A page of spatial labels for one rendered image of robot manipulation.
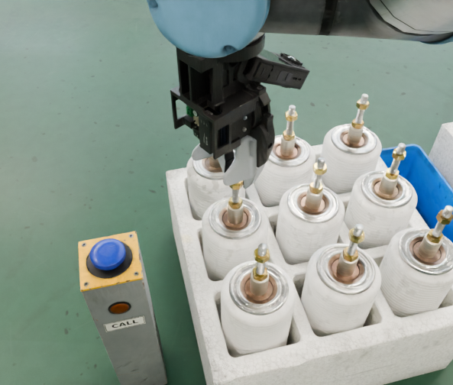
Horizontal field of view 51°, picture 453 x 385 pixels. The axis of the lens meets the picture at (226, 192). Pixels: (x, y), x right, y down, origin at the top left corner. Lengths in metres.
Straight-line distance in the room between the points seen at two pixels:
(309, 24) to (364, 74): 1.15
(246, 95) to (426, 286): 0.35
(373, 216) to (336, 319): 0.17
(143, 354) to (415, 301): 0.38
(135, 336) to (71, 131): 0.72
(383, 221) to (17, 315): 0.65
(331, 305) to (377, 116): 0.77
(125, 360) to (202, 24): 0.53
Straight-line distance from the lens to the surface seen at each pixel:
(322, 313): 0.66
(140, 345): 0.69
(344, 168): 0.81
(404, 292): 0.70
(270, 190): 0.79
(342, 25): 0.33
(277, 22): 0.33
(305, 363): 0.66
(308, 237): 0.69
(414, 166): 1.08
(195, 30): 0.31
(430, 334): 0.73
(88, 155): 1.19
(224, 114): 0.48
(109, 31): 1.67
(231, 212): 0.66
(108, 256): 0.56
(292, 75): 0.55
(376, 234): 0.76
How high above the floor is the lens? 0.77
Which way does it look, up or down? 47 degrees down
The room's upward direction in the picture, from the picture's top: straight up
